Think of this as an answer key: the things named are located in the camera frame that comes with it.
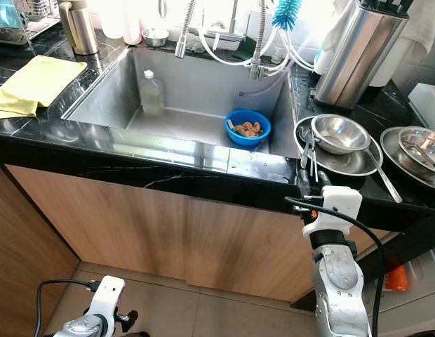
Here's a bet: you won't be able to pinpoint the round steel plate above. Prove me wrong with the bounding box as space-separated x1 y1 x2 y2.
380 126 435 192
295 114 384 177

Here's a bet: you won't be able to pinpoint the steel mixing bowl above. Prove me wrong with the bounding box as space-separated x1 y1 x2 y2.
398 128 435 174
311 113 373 155

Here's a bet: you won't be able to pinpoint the steel spoon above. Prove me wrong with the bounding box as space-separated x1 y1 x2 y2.
365 146 404 204

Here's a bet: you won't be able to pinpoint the blue plastic bowl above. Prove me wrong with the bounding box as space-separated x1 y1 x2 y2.
225 109 273 149

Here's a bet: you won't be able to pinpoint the brown food pieces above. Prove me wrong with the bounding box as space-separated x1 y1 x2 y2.
233 121 264 137

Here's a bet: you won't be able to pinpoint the wood grain cabinet door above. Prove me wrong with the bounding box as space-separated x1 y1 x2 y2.
179 204 323 304
4 166 192 283

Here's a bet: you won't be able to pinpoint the orange ridged object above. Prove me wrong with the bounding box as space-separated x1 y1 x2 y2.
382 262 409 293

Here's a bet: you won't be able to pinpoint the white soap bottle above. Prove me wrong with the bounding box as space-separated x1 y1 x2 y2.
311 39 329 77

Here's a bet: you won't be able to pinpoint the white plastic box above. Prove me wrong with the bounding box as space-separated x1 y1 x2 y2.
408 82 435 136

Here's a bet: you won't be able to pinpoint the wood grain cabinet side panel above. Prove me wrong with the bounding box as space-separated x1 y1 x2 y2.
0 164 81 337

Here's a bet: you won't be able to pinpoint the stainless steel sink basin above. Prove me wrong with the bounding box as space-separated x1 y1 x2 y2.
65 44 306 161

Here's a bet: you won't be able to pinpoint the steel water tap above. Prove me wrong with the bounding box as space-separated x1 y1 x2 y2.
248 0 274 80

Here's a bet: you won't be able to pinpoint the yellow dish cloth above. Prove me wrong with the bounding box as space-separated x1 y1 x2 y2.
0 55 88 119

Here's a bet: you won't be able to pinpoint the blue bottle brush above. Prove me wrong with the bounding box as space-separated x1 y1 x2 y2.
272 0 305 31

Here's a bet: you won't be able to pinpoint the clear plastic bottle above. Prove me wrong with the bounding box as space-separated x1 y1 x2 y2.
141 70 166 116

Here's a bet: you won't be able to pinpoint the white hanging towel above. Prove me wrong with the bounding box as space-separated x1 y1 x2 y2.
401 0 435 69

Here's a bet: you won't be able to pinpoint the steel spring faucet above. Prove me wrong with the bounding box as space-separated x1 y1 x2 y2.
174 0 204 59

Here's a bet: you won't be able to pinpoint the blue plastic cup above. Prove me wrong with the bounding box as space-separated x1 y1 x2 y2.
0 0 23 29

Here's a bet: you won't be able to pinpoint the small steel bowl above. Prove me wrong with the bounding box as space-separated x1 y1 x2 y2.
141 27 170 48

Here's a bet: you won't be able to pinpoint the metal dish rack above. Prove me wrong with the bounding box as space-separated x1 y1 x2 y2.
0 0 62 46

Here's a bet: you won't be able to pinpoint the steel thermos jug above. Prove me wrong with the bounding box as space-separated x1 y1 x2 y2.
59 0 99 56

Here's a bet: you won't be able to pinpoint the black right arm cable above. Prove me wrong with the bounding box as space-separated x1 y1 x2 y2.
286 197 387 337

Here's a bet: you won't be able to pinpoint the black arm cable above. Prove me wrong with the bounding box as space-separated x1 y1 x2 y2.
286 197 387 337
35 279 99 337

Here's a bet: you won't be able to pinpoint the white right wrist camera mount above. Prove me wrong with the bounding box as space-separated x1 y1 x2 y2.
302 186 363 240

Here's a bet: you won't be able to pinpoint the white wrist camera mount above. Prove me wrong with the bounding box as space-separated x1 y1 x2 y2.
88 276 126 324
302 186 363 240

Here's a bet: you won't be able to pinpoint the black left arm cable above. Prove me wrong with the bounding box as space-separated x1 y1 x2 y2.
35 279 99 337

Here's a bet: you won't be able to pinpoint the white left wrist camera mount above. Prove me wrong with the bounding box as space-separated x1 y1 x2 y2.
88 276 126 324

